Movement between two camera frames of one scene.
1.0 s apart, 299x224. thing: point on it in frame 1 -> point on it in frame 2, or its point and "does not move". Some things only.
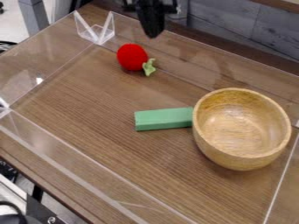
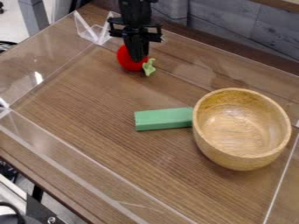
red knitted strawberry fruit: [133, 59] does not move
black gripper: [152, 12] -> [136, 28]
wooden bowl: [241, 128] does not move
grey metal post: [34, 15] does not move
